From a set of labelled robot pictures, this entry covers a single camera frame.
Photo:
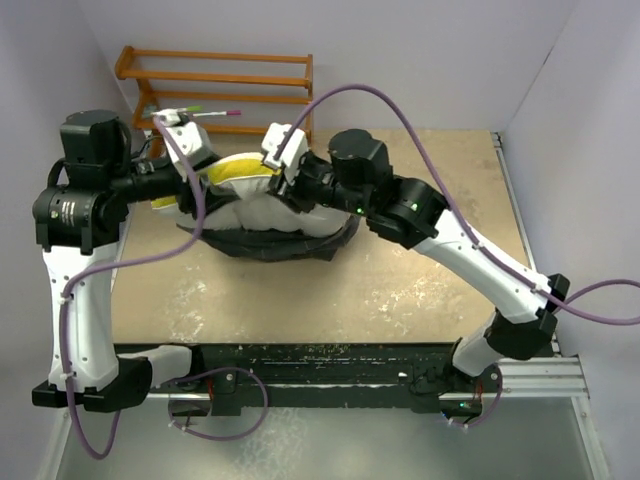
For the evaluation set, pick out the dark grey checked pillowcase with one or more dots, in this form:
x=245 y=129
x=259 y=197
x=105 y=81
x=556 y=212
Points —
x=276 y=246

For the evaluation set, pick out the aluminium frame rail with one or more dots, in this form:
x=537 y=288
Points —
x=554 y=376

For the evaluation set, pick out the white and yellow pillow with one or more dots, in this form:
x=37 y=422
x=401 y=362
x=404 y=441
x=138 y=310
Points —
x=240 y=182

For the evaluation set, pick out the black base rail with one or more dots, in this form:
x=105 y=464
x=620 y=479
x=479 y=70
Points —
x=414 y=376

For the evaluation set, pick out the pink capped white marker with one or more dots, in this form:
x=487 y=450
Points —
x=217 y=113

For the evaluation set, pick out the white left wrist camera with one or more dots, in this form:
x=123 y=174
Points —
x=191 y=139

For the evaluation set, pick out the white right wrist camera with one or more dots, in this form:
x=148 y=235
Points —
x=281 y=155

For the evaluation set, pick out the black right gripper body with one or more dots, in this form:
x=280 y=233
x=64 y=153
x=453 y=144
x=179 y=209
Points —
x=314 y=182

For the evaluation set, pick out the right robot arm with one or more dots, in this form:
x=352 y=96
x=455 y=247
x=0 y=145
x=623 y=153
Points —
x=358 y=179

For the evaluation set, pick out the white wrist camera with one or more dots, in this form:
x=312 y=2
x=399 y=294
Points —
x=281 y=155
x=191 y=139

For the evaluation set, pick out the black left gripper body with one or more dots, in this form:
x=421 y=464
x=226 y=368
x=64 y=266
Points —
x=176 y=185

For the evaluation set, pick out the wooden shelf rack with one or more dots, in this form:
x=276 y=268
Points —
x=128 y=67

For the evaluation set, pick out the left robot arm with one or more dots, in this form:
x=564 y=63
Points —
x=78 y=220

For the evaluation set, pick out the green capped white marker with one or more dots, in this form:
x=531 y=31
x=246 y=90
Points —
x=192 y=108

